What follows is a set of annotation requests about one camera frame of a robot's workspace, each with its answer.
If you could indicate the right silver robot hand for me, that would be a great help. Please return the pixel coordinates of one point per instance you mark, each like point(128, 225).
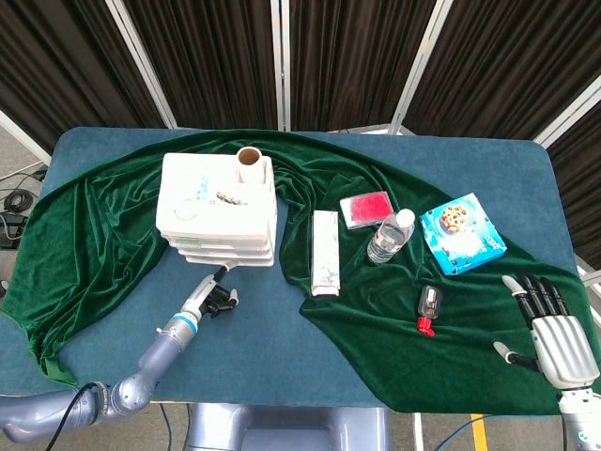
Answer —
point(563, 350)

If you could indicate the brown cardboard tube roll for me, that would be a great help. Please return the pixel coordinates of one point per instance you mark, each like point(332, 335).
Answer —
point(250, 169)

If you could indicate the white drawer organizer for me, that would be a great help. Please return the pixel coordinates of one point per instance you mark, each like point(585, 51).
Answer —
point(216, 221)

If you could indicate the clear plastic water bottle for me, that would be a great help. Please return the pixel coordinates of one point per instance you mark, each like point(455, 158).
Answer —
point(387, 237)

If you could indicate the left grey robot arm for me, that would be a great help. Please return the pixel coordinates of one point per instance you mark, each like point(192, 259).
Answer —
point(159, 354)

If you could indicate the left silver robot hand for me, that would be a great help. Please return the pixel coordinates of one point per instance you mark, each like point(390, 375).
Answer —
point(202, 293)

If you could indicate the blue cookie box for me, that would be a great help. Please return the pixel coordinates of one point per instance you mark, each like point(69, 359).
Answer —
point(462, 235)

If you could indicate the blue felt table cover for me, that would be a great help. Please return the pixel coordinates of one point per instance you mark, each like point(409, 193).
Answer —
point(263, 347)

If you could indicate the small bottle with red cap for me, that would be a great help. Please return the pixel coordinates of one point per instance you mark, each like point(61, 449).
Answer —
point(429, 303)

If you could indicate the grey robot base column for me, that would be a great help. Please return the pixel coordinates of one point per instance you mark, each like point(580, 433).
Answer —
point(286, 430)

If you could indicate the green velvet cloth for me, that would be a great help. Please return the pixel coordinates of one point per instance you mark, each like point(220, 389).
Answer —
point(94, 235)

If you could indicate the black curtain folding screen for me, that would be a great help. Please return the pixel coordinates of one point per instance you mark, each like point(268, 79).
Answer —
point(357, 61)

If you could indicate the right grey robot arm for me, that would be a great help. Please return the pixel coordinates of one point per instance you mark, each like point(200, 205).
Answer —
point(582, 418)

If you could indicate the red ink pad case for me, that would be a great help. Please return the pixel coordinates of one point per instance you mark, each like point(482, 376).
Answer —
point(366, 209)

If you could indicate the black power adapter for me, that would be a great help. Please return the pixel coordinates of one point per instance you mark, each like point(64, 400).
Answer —
point(9, 230)

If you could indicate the long white carton box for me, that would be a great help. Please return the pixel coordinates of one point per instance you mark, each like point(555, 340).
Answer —
point(325, 253)

